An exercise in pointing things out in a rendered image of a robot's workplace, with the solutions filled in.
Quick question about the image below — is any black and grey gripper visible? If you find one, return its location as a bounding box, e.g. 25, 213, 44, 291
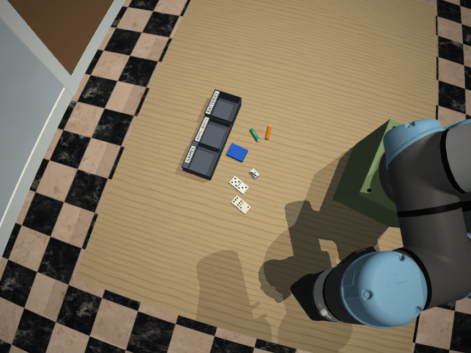
291, 246, 376, 323

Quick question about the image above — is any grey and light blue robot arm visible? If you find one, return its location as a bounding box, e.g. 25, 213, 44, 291
322, 119, 471, 328

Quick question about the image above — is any green battery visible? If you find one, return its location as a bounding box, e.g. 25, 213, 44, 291
250, 128, 260, 142

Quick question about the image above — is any dark grey three-compartment bin rack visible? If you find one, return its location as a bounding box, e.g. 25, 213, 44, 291
181, 89, 242, 180

